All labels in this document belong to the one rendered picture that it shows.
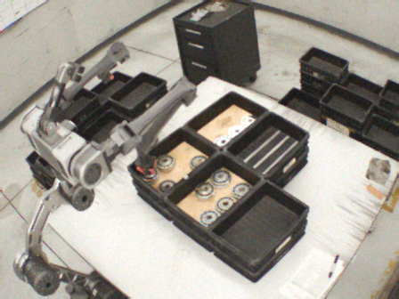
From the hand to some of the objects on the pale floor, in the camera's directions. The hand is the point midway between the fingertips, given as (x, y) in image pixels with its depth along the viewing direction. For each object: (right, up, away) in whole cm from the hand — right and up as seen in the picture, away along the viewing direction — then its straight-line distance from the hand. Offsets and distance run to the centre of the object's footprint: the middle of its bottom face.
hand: (149, 172), depth 232 cm
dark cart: (+50, +71, +187) cm, 206 cm away
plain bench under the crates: (+52, -64, +51) cm, 97 cm away
